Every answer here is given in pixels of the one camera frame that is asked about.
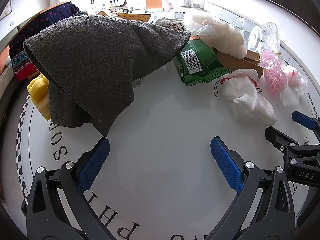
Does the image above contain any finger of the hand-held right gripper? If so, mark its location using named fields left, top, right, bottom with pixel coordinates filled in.
left=264, top=126, right=299, bottom=152
left=292, top=110, right=320, bottom=130

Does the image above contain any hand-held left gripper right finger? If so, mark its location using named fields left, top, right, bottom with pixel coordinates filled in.
left=204, top=136, right=296, bottom=240

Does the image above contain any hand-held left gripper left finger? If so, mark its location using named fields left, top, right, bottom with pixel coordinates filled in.
left=26, top=137, right=118, bottom=240

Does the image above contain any white sock red trim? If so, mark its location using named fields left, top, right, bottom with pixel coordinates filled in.
left=219, top=69, right=277, bottom=127

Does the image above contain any bag of pink rubber bands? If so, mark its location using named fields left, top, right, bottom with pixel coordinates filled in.
left=257, top=22, right=308, bottom=105

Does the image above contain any brown cardboard piece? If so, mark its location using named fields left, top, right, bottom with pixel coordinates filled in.
left=212, top=46, right=264, bottom=79

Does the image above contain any yellow sponge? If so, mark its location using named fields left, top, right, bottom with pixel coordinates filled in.
left=26, top=75, right=52, bottom=120

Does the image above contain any clear plastic container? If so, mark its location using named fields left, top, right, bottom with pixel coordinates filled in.
left=247, top=25, right=264, bottom=52

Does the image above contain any green snack packet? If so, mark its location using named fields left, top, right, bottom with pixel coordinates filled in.
left=176, top=35, right=232, bottom=87

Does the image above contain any dark grey towel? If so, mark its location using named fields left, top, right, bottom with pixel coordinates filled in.
left=23, top=14, right=191, bottom=137

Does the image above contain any white plastic bag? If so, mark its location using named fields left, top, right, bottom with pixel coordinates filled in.
left=184, top=14, right=247, bottom=59

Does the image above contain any grey green sofa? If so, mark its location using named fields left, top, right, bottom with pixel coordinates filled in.
left=0, top=62, right=15, bottom=98

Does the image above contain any dark patterned quilt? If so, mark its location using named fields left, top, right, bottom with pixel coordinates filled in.
left=9, top=4, right=84, bottom=80

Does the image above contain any silver printed packet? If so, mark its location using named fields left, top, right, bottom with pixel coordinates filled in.
left=154, top=17, right=189, bottom=33

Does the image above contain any yellow patterned box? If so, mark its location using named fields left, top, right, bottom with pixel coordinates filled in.
left=116, top=12, right=152, bottom=23

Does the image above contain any white toy airplane ride-on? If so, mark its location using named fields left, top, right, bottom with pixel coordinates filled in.
left=109, top=1, right=135, bottom=13

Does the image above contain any orange toy slide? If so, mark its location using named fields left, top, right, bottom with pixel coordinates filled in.
left=145, top=0, right=164, bottom=12

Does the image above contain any framed wall picture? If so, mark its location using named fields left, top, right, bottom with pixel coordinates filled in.
left=0, top=0, right=12, bottom=20

